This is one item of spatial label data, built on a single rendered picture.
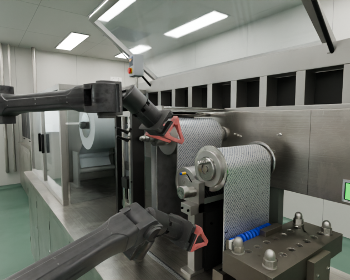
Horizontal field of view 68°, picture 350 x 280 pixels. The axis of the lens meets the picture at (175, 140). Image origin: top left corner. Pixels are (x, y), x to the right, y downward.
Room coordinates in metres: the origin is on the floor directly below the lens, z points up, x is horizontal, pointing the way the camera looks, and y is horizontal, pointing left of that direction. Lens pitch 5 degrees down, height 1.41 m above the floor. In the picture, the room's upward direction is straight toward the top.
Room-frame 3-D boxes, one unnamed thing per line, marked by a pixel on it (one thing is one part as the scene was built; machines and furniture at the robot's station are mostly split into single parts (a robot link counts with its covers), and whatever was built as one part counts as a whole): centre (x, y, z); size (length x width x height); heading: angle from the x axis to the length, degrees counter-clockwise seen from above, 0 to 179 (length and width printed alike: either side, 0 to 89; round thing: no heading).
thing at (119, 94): (0.67, 0.16, 1.45); 0.12 x 0.12 x 0.09; 37
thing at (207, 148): (0.82, -0.11, 1.25); 0.15 x 0.01 x 0.15; 36
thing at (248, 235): (0.82, -0.26, 1.03); 0.21 x 0.04 x 0.03; 126
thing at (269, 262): (0.64, -0.24, 1.05); 0.04 x 0.04 x 0.04
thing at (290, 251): (0.77, -0.35, 1.00); 0.40 x 0.16 x 0.06; 126
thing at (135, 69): (1.28, 0.20, 1.66); 0.07 x 0.07 x 0.10; 30
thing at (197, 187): (0.82, -0.06, 1.05); 0.06 x 0.05 x 0.31; 126
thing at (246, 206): (0.84, -0.25, 1.12); 0.23 x 0.01 x 0.18; 126
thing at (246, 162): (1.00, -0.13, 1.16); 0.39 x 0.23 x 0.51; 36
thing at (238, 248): (0.71, -0.18, 1.05); 0.04 x 0.04 x 0.04
